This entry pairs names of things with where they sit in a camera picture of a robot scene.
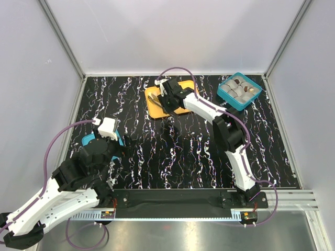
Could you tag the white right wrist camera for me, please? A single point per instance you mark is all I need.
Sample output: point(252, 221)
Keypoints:
point(159, 84)

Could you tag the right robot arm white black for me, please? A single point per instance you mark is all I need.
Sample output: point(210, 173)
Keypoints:
point(230, 133)

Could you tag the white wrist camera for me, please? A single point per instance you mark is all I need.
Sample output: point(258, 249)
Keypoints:
point(159, 84)
point(107, 128)

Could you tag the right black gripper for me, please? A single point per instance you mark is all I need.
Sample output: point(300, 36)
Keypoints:
point(166, 109)

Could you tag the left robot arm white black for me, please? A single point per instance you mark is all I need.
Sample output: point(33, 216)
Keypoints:
point(79, 183)

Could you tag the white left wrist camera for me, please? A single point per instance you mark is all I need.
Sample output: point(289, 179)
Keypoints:
point(107, 128)

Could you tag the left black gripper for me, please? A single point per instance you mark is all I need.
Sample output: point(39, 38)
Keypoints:
point(125, 150)

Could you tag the orange plastic tray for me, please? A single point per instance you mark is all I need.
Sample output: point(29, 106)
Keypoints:
point(155, 111)

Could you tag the teal box lid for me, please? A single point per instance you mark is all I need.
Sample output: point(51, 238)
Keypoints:
point(86, 139)

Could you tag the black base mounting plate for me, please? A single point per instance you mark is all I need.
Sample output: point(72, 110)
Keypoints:
point(183, 204)

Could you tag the teal chocolate box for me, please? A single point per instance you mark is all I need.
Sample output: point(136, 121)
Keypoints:
point(234, 93)

